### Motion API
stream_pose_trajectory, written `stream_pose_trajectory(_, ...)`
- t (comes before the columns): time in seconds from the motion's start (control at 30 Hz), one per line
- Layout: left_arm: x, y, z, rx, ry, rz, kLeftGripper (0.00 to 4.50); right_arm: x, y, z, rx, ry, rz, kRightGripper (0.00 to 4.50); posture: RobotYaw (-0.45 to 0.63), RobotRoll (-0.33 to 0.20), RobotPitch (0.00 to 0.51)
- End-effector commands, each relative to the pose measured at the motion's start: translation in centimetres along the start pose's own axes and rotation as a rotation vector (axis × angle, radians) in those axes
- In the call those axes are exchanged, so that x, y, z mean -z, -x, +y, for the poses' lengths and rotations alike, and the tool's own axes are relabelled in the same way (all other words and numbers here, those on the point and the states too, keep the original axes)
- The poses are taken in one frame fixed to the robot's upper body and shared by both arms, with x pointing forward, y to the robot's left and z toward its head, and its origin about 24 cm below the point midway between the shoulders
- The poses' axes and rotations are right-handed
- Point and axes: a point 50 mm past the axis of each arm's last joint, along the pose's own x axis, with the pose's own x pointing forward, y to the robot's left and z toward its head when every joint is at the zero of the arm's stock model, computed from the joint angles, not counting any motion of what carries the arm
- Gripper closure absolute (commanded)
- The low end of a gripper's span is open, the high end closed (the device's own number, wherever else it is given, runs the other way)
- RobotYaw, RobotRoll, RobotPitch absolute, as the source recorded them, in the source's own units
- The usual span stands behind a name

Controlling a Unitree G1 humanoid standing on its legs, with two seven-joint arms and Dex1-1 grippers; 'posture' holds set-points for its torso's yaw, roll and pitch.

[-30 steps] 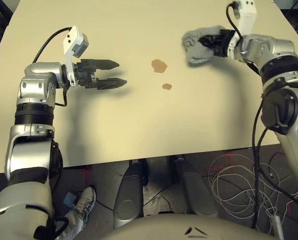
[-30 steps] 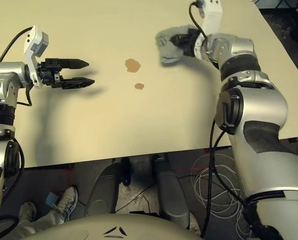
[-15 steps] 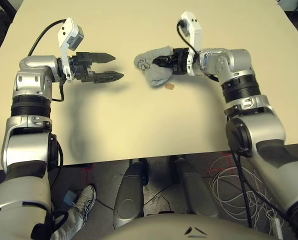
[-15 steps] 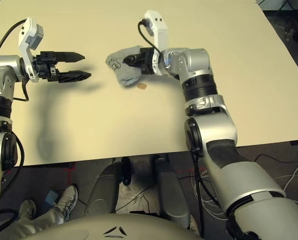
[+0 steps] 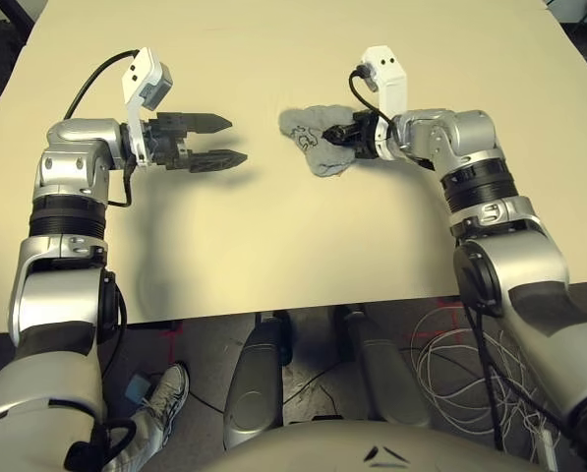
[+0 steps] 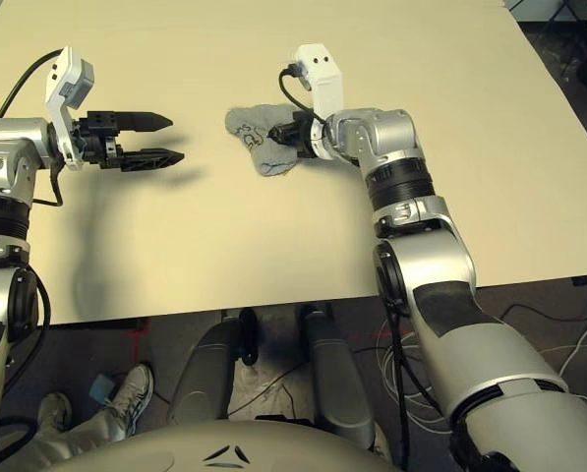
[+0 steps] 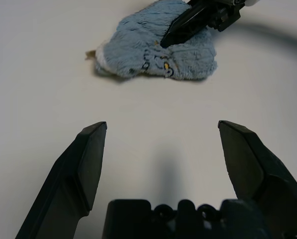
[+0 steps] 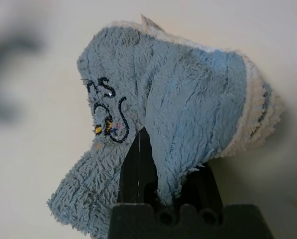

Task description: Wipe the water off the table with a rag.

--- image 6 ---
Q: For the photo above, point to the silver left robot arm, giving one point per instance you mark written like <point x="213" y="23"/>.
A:
<point x="3" y="147"/>

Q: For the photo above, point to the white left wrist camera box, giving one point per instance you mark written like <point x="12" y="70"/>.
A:
<point x="62" y="83"/>

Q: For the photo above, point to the grey left robot leg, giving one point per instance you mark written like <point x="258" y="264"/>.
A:
<point x="199" y="373"/>

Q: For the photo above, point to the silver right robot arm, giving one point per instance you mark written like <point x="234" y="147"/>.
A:
<point x="391" y="133"/>

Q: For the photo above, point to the grey robot leg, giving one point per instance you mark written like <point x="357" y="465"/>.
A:
<point x="199" y="373"/>
<point x="332" y="373"/>

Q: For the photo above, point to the grey rag with black print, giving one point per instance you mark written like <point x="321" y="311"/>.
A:
<point x="268" y="159"/>

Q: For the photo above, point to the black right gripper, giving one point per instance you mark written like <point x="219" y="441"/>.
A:
<point x="304" y="140"/>

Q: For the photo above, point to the grey robot torso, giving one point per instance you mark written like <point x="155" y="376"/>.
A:
<point x="199" y="447"/>

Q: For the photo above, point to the grey right robot leg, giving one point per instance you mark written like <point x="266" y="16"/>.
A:
<point x="332" y="373"/>

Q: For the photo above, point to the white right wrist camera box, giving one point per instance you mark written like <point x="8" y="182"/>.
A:
<point x="322" y="78"/>

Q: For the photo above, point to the small blue floor object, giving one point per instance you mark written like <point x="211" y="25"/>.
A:
<point x="101" y="387"/>

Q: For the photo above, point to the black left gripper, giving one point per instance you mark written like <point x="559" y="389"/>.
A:
<point x="99" y="142"/>

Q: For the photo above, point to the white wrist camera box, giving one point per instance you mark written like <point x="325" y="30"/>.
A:
<point x="62" y="83"/>
<point x="322" y="78"/>

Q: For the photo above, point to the white bystander sneaker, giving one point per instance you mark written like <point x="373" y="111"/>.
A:
<point x="135" y="388"/>
<point x="54" y="408"/>

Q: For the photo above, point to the bystander leg grey trousers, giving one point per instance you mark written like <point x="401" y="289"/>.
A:
<point x="76" y="437"/>

